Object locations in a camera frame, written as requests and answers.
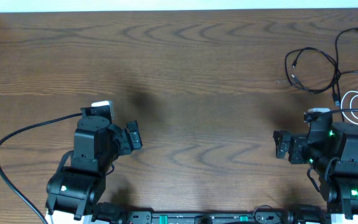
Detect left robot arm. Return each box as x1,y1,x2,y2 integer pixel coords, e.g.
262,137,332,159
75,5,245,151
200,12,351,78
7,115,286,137
45,115,143,223

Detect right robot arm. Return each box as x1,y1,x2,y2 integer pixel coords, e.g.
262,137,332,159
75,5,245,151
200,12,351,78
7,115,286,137
273,121,358,223

